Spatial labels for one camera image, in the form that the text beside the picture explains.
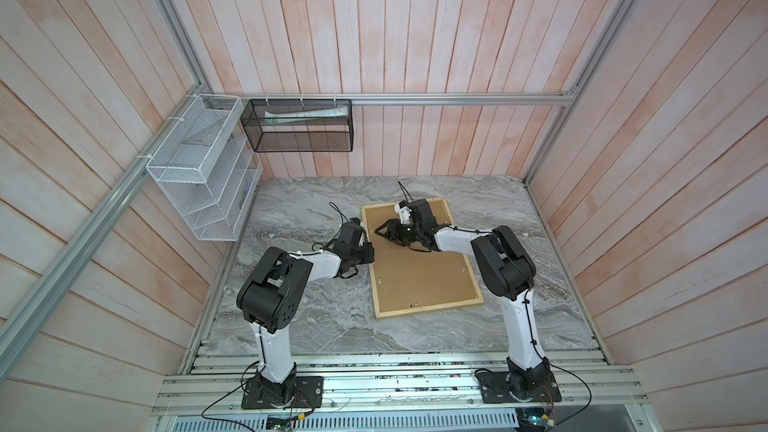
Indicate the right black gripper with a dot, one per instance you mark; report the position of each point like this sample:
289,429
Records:
392,232

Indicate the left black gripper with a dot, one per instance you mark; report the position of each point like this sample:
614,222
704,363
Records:
369,253

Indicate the light wooden picture frame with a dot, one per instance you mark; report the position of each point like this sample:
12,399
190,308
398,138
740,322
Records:
429,311

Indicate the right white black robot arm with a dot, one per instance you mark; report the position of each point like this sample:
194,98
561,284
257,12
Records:
508,273

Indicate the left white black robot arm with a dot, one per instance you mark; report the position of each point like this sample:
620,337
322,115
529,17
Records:
270,296

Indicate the paper sheet inside black basket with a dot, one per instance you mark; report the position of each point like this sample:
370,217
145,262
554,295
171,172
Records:
280,116

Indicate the aluminium slotted base rails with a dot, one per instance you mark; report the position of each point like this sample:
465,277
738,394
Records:
402,391

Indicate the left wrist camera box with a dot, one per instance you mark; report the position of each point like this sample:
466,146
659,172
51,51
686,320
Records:
350,235

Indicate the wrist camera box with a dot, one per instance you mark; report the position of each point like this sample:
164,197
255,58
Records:
420,214
350,235

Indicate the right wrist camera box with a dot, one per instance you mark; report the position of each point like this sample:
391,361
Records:
420,214

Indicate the black wire mesh basket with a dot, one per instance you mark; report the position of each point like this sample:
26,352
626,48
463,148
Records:
298,138

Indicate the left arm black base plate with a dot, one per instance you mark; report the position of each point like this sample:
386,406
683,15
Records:
301,391

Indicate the white wire mesh shelf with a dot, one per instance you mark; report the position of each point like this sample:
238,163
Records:
205,168

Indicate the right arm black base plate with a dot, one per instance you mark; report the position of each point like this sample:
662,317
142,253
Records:
499,387

